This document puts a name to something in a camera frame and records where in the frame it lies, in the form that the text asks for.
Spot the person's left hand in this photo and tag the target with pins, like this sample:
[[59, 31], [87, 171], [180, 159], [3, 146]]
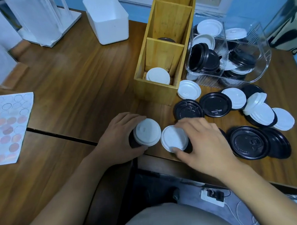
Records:
[[115, 142]]

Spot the person's right hand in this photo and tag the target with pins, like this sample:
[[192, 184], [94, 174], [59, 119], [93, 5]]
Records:
[[207, 147]]

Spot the person's left thumb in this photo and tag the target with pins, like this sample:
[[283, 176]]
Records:
[[138, 152]]

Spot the person's right thumb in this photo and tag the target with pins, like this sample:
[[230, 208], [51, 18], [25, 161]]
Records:
[[181, 154]]

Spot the white cup lid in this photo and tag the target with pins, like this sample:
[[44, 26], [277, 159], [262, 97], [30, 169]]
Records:
[[283, 119], [209, 27], [236, 33], [173, 138], [204, 41], [147, 132], [262, 114], [189, 90], [235, 97], [241, 71], [229, 65]]

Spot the person's right forearm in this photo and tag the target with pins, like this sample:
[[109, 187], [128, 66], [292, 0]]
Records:
[[268, 199]]

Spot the person's left forearm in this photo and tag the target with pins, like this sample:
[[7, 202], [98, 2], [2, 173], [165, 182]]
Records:
[[68, 204]]

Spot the white power strip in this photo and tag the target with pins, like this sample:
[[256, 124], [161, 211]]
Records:
[[205, 200]]

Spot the black power plug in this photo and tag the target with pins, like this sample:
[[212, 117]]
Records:
[[216, 195]]

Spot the person's grey trousers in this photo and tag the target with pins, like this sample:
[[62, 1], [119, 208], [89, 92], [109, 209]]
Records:
[[172, 220]]

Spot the large black cup lid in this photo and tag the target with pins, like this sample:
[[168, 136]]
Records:
[[279, 143], [248, 143]]

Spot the stack of white lids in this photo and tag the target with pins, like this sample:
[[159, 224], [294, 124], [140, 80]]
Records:
[[158, 76]]

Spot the tilted white lid stack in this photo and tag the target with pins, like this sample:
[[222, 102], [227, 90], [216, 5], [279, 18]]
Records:
[[253, 103]]

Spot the wooden compartment organizer box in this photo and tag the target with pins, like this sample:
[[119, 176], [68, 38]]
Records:
[[167, 25]]

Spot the clear plastic bin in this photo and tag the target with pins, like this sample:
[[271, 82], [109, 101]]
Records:
[[258, 46]]

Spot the round sticker sheet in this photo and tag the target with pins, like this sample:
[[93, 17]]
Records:
[[7, 127]]

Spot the white plastic container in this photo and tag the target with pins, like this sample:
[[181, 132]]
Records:
[[107, 19]]

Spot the white plastic stand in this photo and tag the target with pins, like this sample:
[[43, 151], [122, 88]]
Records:
[[43, 19]]

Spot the beige printed tote bag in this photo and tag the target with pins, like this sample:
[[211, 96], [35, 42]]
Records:
[[289, 28]]

